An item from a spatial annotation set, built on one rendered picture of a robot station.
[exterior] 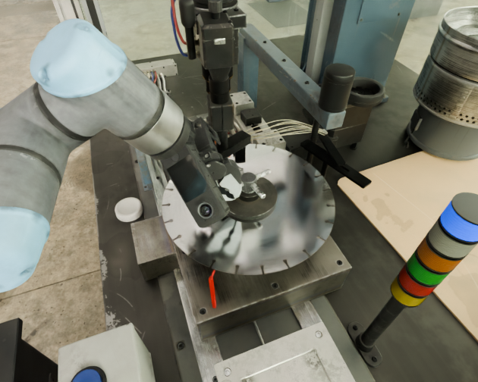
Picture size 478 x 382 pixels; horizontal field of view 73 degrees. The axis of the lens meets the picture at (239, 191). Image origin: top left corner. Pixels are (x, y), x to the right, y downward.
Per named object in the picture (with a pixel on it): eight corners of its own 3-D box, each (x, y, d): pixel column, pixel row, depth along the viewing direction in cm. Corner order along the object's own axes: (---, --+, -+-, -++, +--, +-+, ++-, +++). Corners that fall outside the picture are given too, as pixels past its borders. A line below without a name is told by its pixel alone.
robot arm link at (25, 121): (-65, 179, 30) (17, 120, 27) (-21, 112, 38) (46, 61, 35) (17, 219, 35) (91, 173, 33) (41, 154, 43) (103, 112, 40)
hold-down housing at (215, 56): (236, 134, 56) (236, 5, 41) (209, 137, 55) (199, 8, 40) (231, 116, 60) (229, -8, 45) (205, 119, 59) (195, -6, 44)
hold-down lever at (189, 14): (227, 8, 42) (224, -2, 44) (180, 4, 40) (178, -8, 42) (219, 62, 48) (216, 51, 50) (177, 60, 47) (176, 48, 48)
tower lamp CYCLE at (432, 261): (463, 266, 39) (477, 253, 37) (434, 278, 38) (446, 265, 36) (436, 237, 42) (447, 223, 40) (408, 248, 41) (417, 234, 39)
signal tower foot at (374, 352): (385, 363, 61) (389, 358, 59) (369, 370, 60) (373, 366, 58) (358, 320, 66) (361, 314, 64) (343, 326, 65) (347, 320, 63)
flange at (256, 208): (287, 191, 63) (288, 182, 62) (257, 229, 57) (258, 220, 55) (240, 170, 68) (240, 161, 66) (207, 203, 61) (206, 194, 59)
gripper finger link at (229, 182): (243, 168, 60) (220, 144, 53) (253, 194, 57) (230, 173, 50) (229, 176, 61) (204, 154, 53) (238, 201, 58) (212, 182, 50)
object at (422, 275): (451, 279, 41) (463, 267, 39) (422, 291, 40) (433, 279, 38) (426, 251, 44) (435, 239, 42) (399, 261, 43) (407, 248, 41)
